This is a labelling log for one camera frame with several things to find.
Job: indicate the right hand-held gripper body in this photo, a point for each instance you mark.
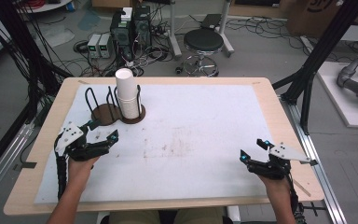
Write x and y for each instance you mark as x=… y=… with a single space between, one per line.
x=273 y=168

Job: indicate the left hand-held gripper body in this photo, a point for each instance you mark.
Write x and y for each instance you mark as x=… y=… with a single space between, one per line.
x=70 y=135

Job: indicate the stack of white paper cups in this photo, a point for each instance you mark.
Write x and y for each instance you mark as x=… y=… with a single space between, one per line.
x=127 y=93

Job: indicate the person's right hand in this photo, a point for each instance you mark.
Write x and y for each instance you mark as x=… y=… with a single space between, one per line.
x=276 y=186

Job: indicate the person's left hand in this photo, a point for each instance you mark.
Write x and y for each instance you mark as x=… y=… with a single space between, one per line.
x=80 y=171

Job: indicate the thin wooden stick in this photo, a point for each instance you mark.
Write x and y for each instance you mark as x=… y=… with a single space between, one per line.
x=301 y=187

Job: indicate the white table leg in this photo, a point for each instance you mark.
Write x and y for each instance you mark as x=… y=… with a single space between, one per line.
x=233 y=214

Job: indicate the white foam mat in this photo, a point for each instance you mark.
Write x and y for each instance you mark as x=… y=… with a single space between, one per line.
x=183 y=124

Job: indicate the grey bench power supply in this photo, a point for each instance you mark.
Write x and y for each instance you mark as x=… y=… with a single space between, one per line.
x=105 y=45
x=93 y=45

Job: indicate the white floor board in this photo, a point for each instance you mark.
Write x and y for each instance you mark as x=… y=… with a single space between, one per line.
x=338 y=99

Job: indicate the black computer tower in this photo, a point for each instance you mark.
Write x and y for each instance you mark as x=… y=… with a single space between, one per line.
x=142 y=26
x=121 y=34

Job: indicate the white stand leg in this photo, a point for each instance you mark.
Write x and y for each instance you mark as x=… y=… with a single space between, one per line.
x=225 y=31
x=174 y=34

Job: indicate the black round stool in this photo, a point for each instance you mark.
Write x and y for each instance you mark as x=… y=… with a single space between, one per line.
x=203 y=40

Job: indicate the cardboard box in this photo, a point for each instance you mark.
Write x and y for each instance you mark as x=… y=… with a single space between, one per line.
x=310 y=15

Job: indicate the aluminium rail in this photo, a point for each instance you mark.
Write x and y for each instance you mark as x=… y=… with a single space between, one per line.
x=3 y=165
x=317 y=161

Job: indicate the black metal frame post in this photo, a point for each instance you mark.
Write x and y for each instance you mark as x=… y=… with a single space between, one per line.
x=323 y=46
x=9 y=31

